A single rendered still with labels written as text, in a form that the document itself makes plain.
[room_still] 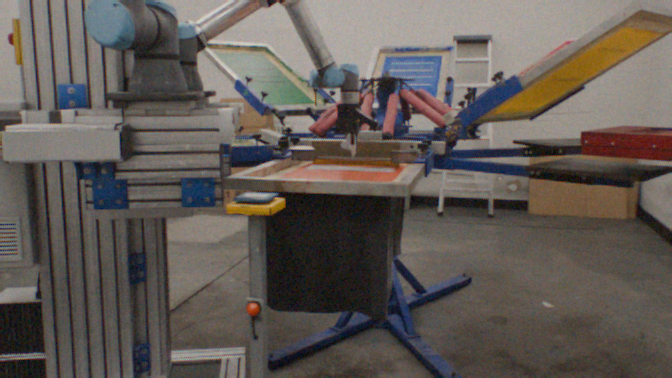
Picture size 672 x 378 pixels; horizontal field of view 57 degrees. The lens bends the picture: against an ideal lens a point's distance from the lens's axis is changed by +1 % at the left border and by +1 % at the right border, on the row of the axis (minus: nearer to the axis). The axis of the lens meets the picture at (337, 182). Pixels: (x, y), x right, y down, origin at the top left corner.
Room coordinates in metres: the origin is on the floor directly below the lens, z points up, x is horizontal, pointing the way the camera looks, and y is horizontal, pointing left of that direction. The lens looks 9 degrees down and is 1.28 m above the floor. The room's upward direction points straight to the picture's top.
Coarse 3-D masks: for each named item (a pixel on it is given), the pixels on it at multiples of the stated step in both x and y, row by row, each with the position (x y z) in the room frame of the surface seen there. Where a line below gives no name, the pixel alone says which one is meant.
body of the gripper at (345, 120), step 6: (342, 108) 2.44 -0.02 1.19; (342, 114) 2.44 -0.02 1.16; (348, 114) 2.44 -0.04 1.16; (336, 120) 2.43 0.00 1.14; (342, 120) 2.42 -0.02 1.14; (348, 120) 2.42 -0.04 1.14; (354, 120) 2.42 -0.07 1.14; (336, 126) 2.43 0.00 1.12; (342, 126) 2.43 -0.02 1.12; (348, 126) 2.42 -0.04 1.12; (336, 132) 2.43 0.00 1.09; (342, 132) 2.42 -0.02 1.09; (348, 132) 2.42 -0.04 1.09
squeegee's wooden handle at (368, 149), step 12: (312, 144) 2.47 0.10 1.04; (324, 144) 2.46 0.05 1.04; (336, 144) 2.45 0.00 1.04; (360, 144) 2.43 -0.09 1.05; (372, 144) 2.41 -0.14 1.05; (384, 144) 2.40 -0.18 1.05; (396, 144) 2.39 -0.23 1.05; (336, 156) 2.45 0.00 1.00; (348, 156) 2.44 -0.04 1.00; (360, 156) 2.43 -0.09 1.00; (372, 156) 2.41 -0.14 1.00; (384, 156) 2.40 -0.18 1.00
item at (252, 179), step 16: (272, 160) 2.36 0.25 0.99; (288, 160) 2.44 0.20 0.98; (304, 160) 2.64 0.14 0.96; (240, 176) 1.95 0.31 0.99; (256, 176) 2.09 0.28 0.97; (416, 176) 1.99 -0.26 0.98; (320, 192) 1.85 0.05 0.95; (336, 192) 1.84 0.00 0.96; (352, 192) 1.83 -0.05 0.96; (368, 192) 1.81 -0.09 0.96; (384, 192) 1.80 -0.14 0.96; (400, 192) 1.79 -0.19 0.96
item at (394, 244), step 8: (392, 200) 1.93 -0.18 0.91; (400, 200) 2.16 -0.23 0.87; (392, 208) 2.00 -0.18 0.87; (400, 208) 2.17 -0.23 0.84; (392, 216) 2.01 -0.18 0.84; (400, 216) 2.19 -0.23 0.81; (392, 224) 2.03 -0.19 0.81; (400, 224) 2.20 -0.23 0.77; (392, 232) 2.05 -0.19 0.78; (400, 232) 2.20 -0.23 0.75; (392, 240) 2.05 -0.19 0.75; (400, 240) 2.19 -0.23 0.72; (392, 248) 2.03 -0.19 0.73; (400, 248) 2.20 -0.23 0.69; (392, 256) 2.04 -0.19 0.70
